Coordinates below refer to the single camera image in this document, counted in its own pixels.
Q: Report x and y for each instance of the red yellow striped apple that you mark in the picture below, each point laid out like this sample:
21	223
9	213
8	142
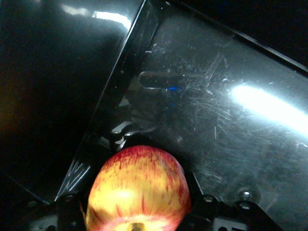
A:
139	187

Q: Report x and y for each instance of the black plastic box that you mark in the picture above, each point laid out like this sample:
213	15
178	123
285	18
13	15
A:
216	120

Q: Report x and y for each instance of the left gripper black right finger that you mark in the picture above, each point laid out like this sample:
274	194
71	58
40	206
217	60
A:
216	214

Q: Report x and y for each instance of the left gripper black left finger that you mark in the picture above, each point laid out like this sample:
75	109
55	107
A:
67	214

